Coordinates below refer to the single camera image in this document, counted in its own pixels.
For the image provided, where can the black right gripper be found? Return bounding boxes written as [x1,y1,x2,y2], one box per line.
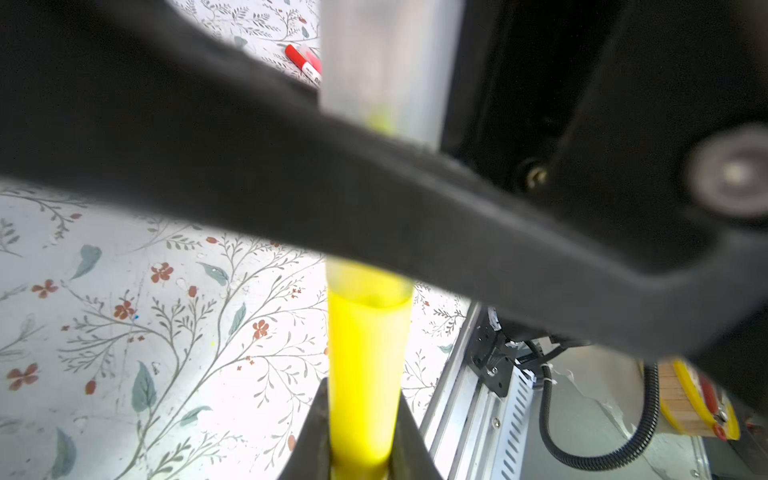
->
[442,1,767,270]

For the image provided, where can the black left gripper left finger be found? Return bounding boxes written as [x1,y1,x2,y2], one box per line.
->
[278,378,331,480]

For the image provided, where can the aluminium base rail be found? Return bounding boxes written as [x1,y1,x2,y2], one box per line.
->
[420,302,536,480]

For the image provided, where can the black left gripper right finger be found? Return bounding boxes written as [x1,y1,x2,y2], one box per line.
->
[388,396,442,480]

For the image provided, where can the yellow highlighter pen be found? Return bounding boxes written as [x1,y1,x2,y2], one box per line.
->
[326,258,413,479]

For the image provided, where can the white red marker pen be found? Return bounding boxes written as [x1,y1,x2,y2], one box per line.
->
[285,45,322,88]

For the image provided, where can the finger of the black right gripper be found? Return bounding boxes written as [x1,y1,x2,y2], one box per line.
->
[1,1,767,360]

